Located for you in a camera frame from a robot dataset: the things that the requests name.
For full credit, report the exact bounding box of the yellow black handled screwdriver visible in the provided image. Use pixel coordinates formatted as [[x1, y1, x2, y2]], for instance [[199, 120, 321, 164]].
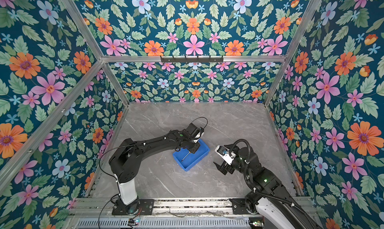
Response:
[[181, 151, 191, 162]]

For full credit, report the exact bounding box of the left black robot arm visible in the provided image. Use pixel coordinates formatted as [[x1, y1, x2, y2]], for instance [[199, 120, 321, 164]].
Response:
[[109, 123, 204, 215]]

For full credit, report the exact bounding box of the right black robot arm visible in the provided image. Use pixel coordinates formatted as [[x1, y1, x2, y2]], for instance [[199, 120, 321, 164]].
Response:
[[215, 139, 321, 229]]

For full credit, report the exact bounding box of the blue plastic bin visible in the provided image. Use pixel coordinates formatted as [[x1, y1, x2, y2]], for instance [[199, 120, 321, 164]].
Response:
[[173, 139, 210, 172]]

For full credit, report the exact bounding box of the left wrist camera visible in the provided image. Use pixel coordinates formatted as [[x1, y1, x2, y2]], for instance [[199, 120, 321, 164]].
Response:
[[192, 127, 205, 140]]

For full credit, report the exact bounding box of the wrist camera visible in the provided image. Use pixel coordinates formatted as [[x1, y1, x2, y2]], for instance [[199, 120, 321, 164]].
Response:
[[215, 145, 236, 165], [192, 127, 205, 140]]

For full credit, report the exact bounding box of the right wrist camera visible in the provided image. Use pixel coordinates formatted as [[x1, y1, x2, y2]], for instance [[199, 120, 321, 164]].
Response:
[[215, 145, 236, 165]]

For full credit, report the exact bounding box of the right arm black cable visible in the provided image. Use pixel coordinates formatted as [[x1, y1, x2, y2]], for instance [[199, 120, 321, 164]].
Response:
[[227, 139, 301, 215]]

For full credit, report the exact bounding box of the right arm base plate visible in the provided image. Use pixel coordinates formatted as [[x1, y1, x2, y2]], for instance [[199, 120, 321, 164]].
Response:
[[229, 198, 258, 215]]

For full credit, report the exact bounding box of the white vented cable duct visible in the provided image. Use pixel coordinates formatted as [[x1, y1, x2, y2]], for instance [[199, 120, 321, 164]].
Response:
[[75, 218, 251, 229]]

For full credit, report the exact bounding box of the aluminium front rail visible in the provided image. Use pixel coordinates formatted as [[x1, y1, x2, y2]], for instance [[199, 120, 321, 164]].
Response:
[[67, 197, 319, 224]]

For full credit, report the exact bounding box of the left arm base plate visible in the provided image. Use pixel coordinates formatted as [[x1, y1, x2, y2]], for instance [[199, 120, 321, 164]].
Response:
[[112, 199, 155, 216]]

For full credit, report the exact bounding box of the black wall hook rail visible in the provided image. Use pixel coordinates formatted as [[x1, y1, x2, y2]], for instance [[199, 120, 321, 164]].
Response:
[[160, 56, 224, 63]]

